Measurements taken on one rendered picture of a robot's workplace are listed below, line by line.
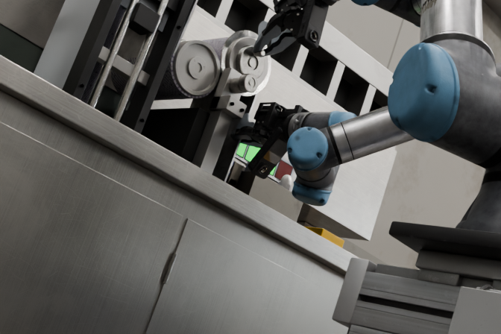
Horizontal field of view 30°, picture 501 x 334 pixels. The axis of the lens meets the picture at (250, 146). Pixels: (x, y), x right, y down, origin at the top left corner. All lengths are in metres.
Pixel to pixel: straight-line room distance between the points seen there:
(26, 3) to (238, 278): 0.83
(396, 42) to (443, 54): 4.29
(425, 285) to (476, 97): 0.24
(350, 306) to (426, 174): 4.48
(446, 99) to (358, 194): 1.68
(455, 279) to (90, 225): 0.64
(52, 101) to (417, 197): 4.34
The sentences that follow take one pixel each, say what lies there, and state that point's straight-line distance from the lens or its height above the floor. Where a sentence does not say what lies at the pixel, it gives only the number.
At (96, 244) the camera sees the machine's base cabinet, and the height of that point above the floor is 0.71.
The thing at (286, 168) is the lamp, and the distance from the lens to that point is 2.62.
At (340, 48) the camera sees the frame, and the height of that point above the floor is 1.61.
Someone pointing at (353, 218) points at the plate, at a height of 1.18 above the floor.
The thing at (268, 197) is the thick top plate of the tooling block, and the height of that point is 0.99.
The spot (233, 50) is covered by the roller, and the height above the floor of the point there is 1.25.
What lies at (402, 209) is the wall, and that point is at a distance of 5.57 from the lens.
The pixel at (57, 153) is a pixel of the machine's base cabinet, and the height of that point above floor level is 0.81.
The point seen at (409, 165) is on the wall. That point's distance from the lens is 5.59.
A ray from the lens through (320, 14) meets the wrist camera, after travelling 2.01.
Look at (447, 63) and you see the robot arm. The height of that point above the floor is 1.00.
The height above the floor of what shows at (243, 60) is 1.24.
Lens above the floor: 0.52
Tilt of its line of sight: 15 degrees up
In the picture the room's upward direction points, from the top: 20 degrees clockwise
